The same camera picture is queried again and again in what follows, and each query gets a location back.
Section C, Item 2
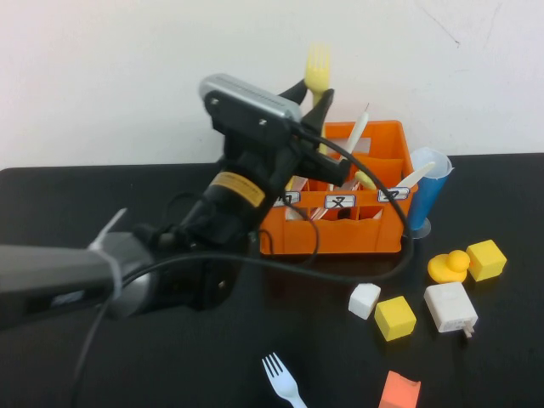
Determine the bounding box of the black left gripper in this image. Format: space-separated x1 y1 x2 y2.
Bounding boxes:
203 78 336 226

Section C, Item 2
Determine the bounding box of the yellow plastic fork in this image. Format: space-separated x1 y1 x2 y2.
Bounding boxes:
304 42 332 156

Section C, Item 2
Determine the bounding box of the orange plastic cutlery crate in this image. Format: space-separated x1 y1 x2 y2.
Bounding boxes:
258 120 420 256

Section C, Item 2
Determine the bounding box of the white pink plastic utensil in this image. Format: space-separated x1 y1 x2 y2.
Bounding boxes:
290 177 314 197

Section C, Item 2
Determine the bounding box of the white label with spoon character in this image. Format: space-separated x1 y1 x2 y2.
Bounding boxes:
275 190 302 207

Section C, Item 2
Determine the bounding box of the white label with fork character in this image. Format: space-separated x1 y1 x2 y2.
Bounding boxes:
325 194 358 210

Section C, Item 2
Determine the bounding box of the white label with knife character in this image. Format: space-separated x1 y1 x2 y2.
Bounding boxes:
377 186 411 203

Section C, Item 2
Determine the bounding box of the cream plastic knife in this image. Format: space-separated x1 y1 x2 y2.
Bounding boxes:
393 161 437 190

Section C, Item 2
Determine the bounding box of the blue cone cup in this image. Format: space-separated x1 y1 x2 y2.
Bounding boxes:
401 146 455 240

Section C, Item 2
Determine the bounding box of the white foam cube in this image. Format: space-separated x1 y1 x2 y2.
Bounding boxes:
348 278 383 320

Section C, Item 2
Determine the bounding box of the yellow rubber duck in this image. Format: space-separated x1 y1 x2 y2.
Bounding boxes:
427 249 472 284

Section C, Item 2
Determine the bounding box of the yellow foam cube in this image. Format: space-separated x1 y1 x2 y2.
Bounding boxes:
466 239 508 282
374 296 417 342

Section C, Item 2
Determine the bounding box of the white charger plug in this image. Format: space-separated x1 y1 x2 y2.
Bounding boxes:
423 280 479 339

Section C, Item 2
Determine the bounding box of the white zip tie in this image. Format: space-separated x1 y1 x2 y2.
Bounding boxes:
88 207 128 303

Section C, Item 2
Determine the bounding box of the light blue plastic fork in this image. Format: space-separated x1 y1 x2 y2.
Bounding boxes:
262 352 308 408

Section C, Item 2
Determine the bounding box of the salmon orange block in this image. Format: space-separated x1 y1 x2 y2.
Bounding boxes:
377 370 422 408

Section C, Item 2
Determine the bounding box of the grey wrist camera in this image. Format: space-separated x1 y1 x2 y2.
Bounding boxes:
198 74 303 127

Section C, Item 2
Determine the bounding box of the small yellow-green utensil handle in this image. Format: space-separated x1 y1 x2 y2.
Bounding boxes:
354 170 378 191

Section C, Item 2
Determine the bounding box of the thin black cable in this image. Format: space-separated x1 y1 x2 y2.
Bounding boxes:
254 212 320 267

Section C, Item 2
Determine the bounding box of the short black looped cable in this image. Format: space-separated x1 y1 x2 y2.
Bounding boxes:
163 191 201 239

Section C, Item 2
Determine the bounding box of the long black camera cable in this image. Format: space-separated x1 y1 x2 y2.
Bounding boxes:
70 133 416 408

